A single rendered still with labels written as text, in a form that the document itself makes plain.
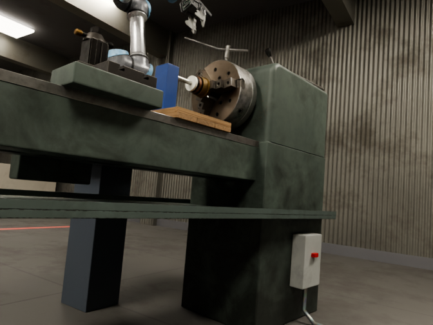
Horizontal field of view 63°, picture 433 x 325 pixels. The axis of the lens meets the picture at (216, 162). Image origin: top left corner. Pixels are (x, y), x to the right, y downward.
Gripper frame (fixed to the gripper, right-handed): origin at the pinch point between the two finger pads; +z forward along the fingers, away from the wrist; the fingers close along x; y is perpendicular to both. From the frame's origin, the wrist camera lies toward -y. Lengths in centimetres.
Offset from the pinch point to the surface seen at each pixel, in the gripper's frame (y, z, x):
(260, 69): -23.2, 22.0, 14.1
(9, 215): 83, 92, 6
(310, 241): -54, 103, 2
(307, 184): -62, 74, 4
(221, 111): -7.4, 41.2, -1.9
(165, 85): 24.7, 37.3, -2.6
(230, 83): -3.4, 33.4, 9.2
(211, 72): -7.4, 19.3, -3.7
